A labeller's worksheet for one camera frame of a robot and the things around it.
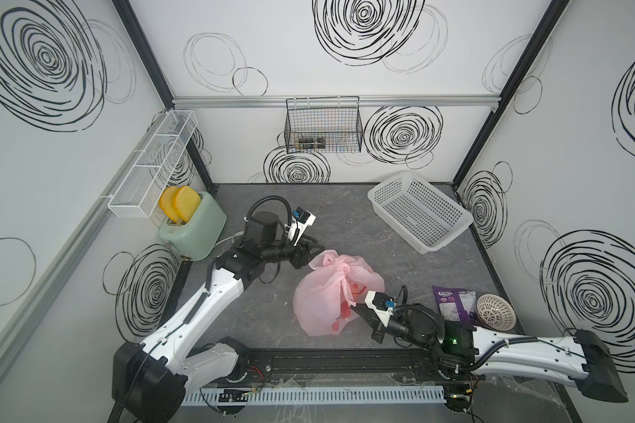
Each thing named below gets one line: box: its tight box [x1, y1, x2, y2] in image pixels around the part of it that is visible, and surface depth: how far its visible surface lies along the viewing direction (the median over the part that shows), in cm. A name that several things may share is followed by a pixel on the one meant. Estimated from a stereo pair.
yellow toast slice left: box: [158, 185, 183, 223], surface depth 89 cm
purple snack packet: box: [432, 285, 478, 327], surface depth 84 cm
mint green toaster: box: [157, 191, 227, 262], surface depth 91 cm
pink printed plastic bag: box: [292, 249, 386, 337], surface depth 72 cm
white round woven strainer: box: [476, 293, 517, 332], surface depth 84 cm
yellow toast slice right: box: [174, 185, 202, 223], surface depth 90 cm
